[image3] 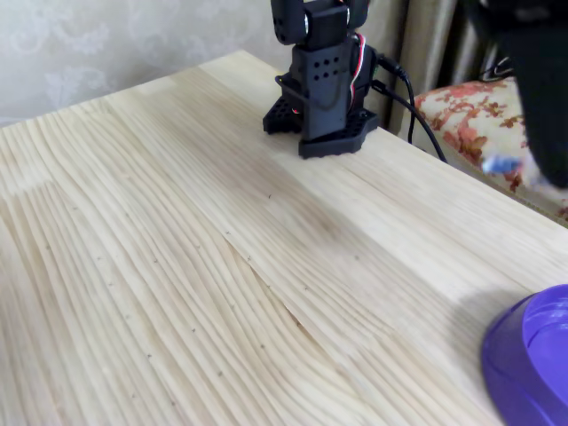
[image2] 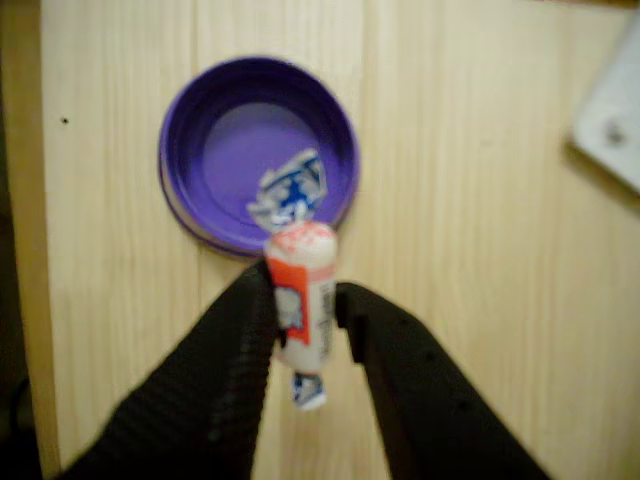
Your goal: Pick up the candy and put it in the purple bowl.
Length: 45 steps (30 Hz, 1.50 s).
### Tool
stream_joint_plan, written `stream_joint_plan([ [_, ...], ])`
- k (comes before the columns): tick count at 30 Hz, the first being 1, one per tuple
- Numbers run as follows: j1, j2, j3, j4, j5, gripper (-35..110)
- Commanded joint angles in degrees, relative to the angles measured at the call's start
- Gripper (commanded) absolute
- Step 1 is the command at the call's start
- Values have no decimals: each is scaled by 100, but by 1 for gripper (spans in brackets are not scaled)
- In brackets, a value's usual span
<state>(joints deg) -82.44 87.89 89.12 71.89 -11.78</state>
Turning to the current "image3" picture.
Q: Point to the candy red white blue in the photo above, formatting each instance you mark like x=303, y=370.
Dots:
x=501, y=164

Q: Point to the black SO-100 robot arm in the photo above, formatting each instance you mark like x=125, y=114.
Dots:
x=324, y=89

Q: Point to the floral patterned cushion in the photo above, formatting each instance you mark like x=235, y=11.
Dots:
x=479, y=124

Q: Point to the purple plastic bowl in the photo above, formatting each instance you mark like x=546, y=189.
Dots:
x=532, y=364

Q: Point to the beige curtain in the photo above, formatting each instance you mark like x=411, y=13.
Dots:
x=444, y=40

